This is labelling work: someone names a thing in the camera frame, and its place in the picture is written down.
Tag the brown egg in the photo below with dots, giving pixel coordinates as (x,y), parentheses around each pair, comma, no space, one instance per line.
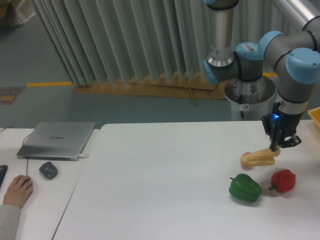
(243,163)

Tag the green bell pepper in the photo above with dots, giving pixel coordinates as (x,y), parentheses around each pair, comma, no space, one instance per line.
(244,188)

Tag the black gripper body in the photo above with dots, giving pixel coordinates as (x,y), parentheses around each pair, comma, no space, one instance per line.
(278,124)

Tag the grey-green folding curtain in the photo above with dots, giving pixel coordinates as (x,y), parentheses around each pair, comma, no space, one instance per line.
(122,39)

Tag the black keyboard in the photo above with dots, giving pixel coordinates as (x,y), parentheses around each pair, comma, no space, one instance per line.
(3,171)

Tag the red bell pepper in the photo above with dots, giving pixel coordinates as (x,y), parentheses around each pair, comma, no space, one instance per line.
(282,181)

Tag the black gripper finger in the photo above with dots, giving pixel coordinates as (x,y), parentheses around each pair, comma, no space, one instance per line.
(275,137)
(292,141)

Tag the cardboard box and plastic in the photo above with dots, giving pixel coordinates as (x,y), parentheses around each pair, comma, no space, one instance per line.
(15,12)

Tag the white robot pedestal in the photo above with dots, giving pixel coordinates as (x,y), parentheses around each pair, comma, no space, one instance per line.
(249,100)

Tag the yellow plastic basket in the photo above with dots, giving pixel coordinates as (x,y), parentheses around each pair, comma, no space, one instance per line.
(315,115)

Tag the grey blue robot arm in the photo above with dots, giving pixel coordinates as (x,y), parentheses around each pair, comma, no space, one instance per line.
(294,58)

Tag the brown cardboard sheet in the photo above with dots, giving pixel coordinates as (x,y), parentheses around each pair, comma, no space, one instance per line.
(175,87)

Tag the black clip device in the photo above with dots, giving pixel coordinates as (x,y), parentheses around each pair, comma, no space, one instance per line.
(48,170)

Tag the white laptop cable plug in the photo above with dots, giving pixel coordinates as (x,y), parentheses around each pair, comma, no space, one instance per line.
(82,156)

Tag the silver laptop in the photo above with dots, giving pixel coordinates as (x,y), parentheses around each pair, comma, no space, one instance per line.
(57,140)

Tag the black computer mouse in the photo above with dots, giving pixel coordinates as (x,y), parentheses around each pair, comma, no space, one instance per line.
(25,181)

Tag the beige sleeved forearm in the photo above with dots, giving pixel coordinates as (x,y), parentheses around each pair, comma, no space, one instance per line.
(9,221)

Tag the yellow twisted bread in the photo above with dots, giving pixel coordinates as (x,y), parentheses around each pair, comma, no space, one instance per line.
(263,157)

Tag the person's hand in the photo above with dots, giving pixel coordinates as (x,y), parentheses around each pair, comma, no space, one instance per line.
(17,195)

